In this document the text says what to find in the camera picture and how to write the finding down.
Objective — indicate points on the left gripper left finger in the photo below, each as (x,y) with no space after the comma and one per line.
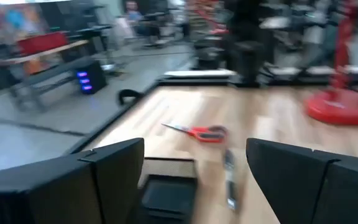
(57,193)

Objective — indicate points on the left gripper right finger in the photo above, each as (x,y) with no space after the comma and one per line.
(322,193)

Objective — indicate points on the black pen clear barrel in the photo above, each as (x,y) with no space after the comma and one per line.
(230,183)

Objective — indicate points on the black mesh desk organizer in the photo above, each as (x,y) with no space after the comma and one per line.
(169,196)

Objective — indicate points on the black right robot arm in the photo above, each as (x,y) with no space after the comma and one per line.
(247,56)

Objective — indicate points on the red desk lamp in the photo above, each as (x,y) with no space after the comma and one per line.
(340,107)

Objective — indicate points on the black computer tower purple lights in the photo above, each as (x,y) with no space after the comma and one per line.
(96,77)

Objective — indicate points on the wooden bench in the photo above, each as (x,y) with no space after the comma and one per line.
(57,48)

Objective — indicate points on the red plastic bin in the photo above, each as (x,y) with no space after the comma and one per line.
(42,43)

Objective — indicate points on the white flat platform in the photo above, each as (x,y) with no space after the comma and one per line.
(197,73)

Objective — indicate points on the person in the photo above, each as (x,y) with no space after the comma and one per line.
(132,7)

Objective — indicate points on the black frame bracket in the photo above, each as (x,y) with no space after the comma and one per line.
(129,92)

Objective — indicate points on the colourful patchwork wall hanging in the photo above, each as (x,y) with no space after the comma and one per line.
(11,20)

